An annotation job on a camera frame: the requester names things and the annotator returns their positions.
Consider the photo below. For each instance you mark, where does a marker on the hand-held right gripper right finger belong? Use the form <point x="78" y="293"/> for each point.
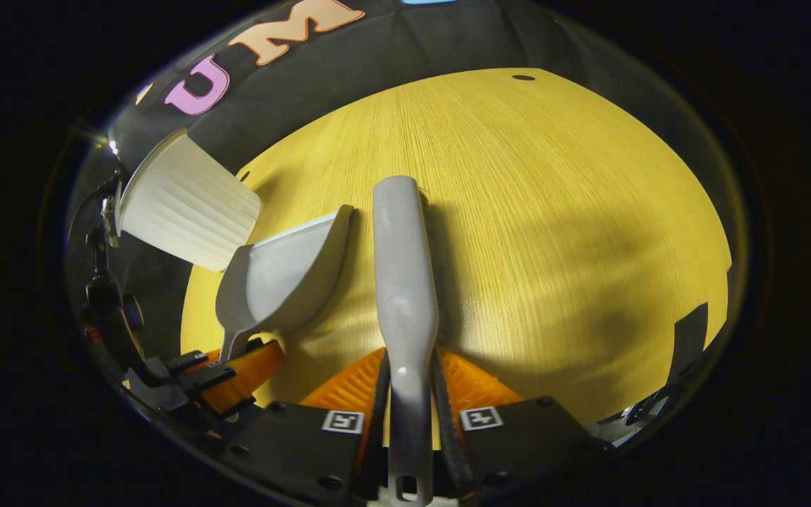
<point x="518" y="443"/>

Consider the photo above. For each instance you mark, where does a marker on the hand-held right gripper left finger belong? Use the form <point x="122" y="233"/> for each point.
<point x="300" y="451"/>

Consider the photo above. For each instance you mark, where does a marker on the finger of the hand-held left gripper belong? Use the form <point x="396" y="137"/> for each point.
<point x="247" y="373"/>
<point x="187" y="362"/>

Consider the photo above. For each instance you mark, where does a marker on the grey dustpan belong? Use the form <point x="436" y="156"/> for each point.
<point x="279" y="282"/>

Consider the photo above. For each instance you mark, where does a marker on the white ribbed garbage bin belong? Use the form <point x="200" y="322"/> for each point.
<point x="184" y="204"/>

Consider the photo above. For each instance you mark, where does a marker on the small grey broom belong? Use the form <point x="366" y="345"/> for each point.
<point x="404" y="282"/>

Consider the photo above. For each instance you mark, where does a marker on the black tripod stand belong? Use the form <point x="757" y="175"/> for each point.
<point x="106" y="296"/>

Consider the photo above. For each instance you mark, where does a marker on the black desk edge clamp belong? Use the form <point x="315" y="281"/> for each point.
<point x="688" y="341"/>

